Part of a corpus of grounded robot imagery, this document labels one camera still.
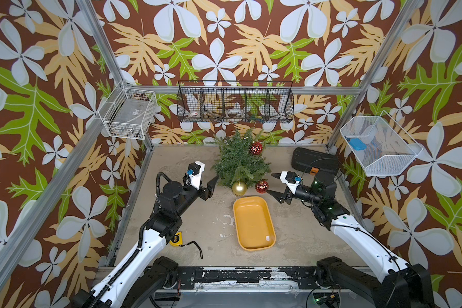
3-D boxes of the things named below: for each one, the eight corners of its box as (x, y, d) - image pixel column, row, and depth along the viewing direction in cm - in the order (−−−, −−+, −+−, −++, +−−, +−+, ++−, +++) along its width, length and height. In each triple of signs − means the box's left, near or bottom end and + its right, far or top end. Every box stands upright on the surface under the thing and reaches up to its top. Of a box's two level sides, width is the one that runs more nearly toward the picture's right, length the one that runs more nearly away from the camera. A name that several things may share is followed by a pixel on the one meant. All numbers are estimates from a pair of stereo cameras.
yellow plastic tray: (233, 252, 82) (234, 248, 77) (233, 202, 97) (233, 196, 92) (274, 252, 82) (277, 248, 77) (267, 202, 97) (269, 196, 92)
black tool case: (291, 172, 110) (294, 164, 104) (291, 153, 119) (294, 145, 114) (335, 179, 106) (340, 172, 101) (332, 159, 115) (337, 152, 110)
